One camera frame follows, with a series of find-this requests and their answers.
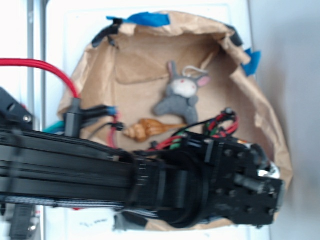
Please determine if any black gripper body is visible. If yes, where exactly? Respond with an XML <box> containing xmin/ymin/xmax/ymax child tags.
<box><xmin>180</xmin><ymin>133</ymin><xmax>285</xmax><ymax>227</ymax></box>

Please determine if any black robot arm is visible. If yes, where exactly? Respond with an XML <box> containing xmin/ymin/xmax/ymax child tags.
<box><xmin>0</xmin><ymin>128</ymin><xmax>285</xmax><ymax>229</ymax></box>

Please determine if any tan conch seashell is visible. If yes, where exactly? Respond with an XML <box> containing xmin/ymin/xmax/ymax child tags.
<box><xmin>123</xmin><ymin>118</ymin><xmax>187</xmax><ymax>143</ymax></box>

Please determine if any grey plush bunny toy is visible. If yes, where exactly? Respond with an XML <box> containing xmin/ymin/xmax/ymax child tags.
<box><xmin>153</xmin><ymin>61</ymin><xmax>211</xmax><ymax>125</ymax></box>

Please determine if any blue tape strip right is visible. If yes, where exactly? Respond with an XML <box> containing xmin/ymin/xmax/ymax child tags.
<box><xmin>241</xmin><ymin>48</ymin><xmax>262</xmax><ymax>76</ymax></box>

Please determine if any blue tape strip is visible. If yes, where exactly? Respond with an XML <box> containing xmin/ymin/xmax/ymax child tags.
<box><xmin>241</xmin><ymin>48</ymin><xmax>262</xmax><ymax>76</ymax></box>
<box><xmin>106</xmin><ymin>12</ymin><xmax>171</xmax><ymax>27</ymax></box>

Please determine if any brown paper bag bin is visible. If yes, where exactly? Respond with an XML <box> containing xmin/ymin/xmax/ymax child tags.
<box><xmin>58</xmin><ymin>11</ymin><xmax>292</xmax><ymax>229</ymax></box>

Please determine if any blue tape strip top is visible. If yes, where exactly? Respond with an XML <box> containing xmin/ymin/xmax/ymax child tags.
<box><xmin>106</xmin><ymin>12</ymin><xmax>171</xmax><ymax>27</ymax></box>

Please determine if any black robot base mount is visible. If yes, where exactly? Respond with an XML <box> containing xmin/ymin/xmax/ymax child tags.
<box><xmin>0</xmin><ymin>87</ymin><xmax>33</xmax><ymax>130</ymax></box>

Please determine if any red braided cable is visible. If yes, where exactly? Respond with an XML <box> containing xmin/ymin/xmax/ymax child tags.
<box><xmin>0</xmin><ymin>58</ymin><xmax>81</xmax><ymax>100</ymax></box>

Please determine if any aluminium extrusion rail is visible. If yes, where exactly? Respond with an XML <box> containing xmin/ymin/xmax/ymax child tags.
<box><xmin>24</xmin><ymin>0</ymin><xmax>47</xmax><ymax>240</ymax></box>

